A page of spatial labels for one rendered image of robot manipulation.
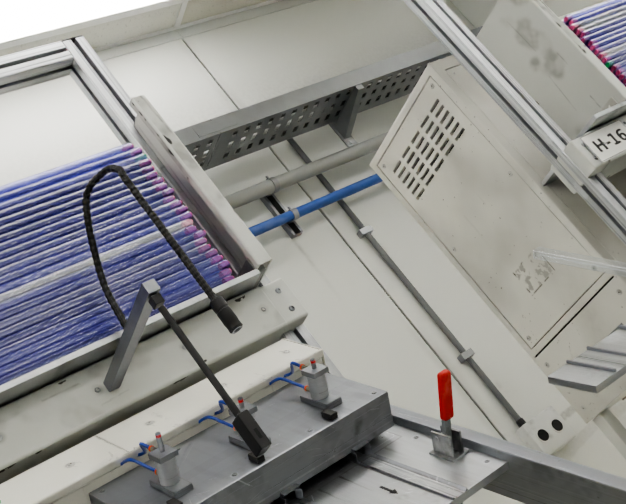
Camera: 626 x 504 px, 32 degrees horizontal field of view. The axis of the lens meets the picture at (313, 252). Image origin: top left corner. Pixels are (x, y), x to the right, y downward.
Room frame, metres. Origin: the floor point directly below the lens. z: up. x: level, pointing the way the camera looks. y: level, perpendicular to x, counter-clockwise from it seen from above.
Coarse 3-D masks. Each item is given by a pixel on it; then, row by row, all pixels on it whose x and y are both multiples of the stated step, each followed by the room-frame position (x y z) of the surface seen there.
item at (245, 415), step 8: (240, 416) 1.10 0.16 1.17; (248, 416) 1.10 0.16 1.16; (240, 424) 1.10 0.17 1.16; (248, 424) 1.10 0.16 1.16; (256, 424) 1.10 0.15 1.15; (240, 432) 1.11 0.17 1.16; (248, 432) 1.10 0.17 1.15; (256, 432) 1.10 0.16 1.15; (248, 440) 1.10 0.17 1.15; (256, 440) 1.10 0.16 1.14; (264, 440) 1.10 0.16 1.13; (256, 448) 1.10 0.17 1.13; (264, 448) 1.10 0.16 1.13; (256, 456) 1.11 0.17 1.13
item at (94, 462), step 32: (288, 352) 1.38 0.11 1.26; (320, 352) 1.38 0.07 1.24; (224, 384) 1.32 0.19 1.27; (256, 384) 1.31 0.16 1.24; (160, 416) 1.27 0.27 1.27; (192, 416) 1.26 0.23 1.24; (224, 416) 1.29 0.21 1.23; (96, 448) 1.21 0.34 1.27; (128, 448) 1.21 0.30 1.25; (32, 480) 1.17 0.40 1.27; (64, 480) 1.16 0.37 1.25; (96, 480) 1.18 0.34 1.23
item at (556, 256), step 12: (540, 252) 1.31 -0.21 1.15; (552, 252) 1.31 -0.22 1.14; (564, 252) 1.30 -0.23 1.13; (564, 264) 1.30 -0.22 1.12; (576, 264) 1.29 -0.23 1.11; (588, 264) 1.28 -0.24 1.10; (600, 264) 1.27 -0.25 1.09; (612, 264) 1.26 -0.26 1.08; (624, 264) 1.25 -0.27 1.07; (624, 276) 1.25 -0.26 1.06
